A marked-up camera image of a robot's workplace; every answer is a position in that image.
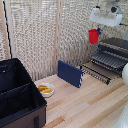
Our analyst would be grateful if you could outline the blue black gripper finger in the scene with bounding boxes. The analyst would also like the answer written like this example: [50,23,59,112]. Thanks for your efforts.
[96,27,102,36]

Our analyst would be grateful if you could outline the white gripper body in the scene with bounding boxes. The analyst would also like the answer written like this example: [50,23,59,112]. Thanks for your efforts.
[88,6,124,28]

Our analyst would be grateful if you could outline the red plastic cup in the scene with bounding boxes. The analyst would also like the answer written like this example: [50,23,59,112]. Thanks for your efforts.
[87,28,100,45]

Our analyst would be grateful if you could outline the black toaster oven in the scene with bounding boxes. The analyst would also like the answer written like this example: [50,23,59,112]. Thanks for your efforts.
[89,37,128,80]

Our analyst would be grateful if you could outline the beige woven folding screen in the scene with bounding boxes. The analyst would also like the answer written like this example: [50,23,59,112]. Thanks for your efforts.
[0,0,128,83]

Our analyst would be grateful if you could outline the yellow food pieces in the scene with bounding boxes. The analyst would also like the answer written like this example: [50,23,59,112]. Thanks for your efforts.
[37,84,54,95]

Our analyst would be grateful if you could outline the white bowl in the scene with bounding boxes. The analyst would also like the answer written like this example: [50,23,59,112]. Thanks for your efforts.
[37,82,55,99]

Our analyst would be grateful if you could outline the thin black pole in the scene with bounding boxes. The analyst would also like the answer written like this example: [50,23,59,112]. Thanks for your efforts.
[1,0,13,61]

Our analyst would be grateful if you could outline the black fabric storage box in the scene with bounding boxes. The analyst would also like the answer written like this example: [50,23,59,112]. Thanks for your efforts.
[0,58,48,128]

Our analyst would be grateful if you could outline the black wire rack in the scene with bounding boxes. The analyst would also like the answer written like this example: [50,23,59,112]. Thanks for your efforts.
[79,64,112,86]

